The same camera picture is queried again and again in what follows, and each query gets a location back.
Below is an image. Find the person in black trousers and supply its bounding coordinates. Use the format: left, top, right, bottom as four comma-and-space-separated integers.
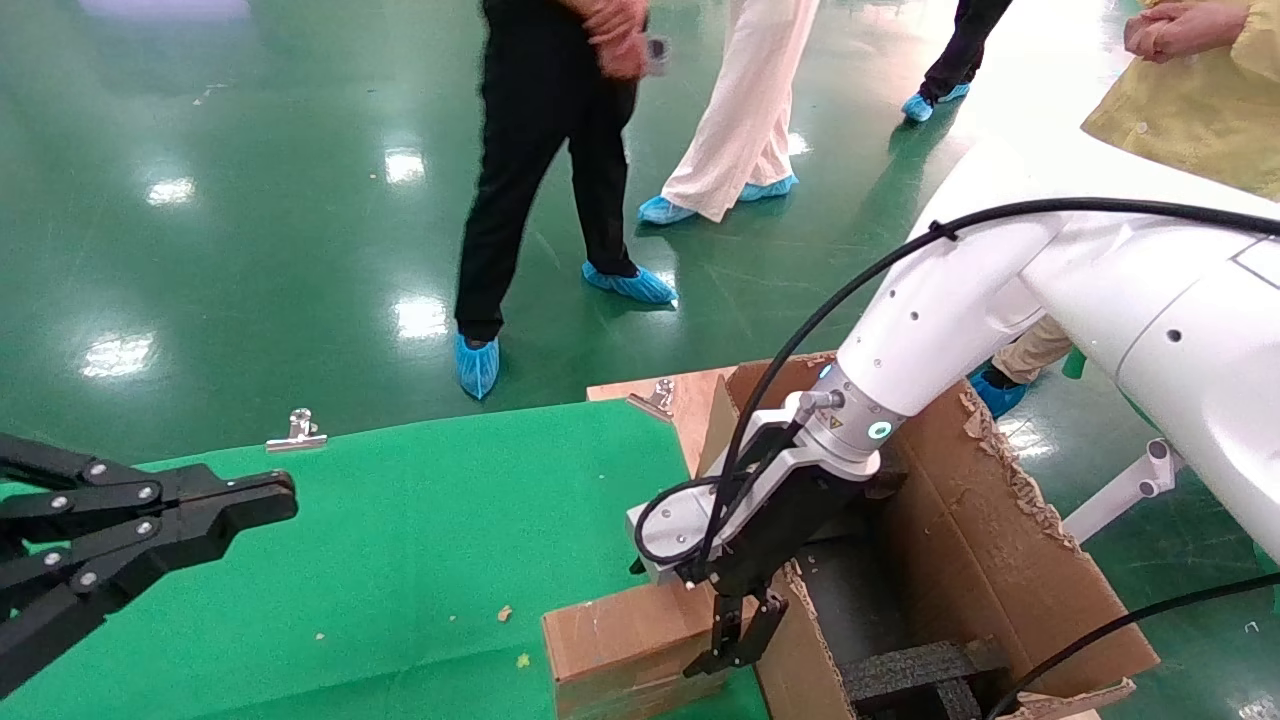
455, 0, 681, 401

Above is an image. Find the white pipe frame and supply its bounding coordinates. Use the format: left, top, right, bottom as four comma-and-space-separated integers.
1060, 437, 1187, 547

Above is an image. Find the person in yellow coat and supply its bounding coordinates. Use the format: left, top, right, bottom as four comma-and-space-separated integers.
965, 0, 1280, 421

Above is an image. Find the person in dark jeans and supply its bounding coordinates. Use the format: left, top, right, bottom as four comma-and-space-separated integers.
900, 0, 1013, 126

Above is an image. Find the large green table cloth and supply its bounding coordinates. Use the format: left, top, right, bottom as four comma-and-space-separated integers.
0, 398, 771, 720

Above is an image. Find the black camera cable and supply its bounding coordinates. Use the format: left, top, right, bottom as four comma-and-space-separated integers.
633, 197, 1280, 569

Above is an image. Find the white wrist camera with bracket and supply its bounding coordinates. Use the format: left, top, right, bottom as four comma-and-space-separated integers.
627, 392, 881, 586

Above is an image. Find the large open brown carton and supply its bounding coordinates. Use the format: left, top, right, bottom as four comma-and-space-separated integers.
695, 352, 1163, 720

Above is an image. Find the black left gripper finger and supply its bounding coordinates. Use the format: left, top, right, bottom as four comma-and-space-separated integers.
0, 520, 229, 701
0, 432, 300, 537

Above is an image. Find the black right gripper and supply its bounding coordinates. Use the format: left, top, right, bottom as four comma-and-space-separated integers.
685, 463, 881, 677

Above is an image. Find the small brown cardboard box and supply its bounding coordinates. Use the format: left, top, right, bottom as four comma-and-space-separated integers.
541, 578, 776, 720

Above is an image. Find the thin black cable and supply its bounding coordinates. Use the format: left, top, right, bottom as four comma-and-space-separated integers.
988, 570, 1280, 720

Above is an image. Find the silver metal clip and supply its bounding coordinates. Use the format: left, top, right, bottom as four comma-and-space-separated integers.
265, 407, 329, 454
627, 378, 677, 423

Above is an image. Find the person in white trousers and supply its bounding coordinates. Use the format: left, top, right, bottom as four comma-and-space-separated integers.
638, 0, 823, 227

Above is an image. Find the black foam insert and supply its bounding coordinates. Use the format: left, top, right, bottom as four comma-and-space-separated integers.
840, 638, 1013, 720

